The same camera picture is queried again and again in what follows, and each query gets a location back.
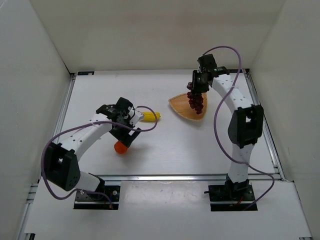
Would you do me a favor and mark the orange fake orange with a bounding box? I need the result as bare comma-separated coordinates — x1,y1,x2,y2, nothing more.
114,141,128,155

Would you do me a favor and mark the purple fake grape bunch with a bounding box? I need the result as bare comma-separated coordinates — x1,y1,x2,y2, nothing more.
186,82,204,115

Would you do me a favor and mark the yellow fake banana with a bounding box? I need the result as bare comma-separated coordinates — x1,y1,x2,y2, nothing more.
141,111,161,123

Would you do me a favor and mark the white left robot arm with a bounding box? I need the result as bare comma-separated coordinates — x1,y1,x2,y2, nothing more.
43,97,144,193

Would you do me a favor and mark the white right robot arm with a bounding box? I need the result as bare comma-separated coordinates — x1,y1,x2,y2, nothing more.
189,54,264,199

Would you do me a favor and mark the woven triangular fruit bowl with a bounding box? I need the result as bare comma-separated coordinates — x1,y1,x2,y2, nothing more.
168,93,208,122

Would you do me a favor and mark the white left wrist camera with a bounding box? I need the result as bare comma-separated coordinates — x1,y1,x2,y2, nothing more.
128,109,144,126

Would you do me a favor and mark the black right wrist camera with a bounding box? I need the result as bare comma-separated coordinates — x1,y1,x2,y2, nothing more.
214,66,230,76

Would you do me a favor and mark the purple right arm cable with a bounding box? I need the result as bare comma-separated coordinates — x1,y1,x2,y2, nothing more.
201,45,275,211

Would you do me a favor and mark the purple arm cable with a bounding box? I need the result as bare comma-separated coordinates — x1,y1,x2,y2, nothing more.
201,45,275,211
41,105,159,209

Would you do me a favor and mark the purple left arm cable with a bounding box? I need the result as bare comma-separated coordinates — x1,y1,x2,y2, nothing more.
41,105,159,209

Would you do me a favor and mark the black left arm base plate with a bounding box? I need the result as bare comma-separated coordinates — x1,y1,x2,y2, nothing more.
73,181,121,211

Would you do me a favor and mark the aluminium table frame rail front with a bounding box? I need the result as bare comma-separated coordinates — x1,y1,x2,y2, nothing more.
37,173,286,183

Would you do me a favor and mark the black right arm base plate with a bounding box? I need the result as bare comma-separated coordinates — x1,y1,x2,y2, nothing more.
204,184,258,212

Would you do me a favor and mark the aluminium table frame rail left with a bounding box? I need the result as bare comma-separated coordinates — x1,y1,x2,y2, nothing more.
16,73,77,240

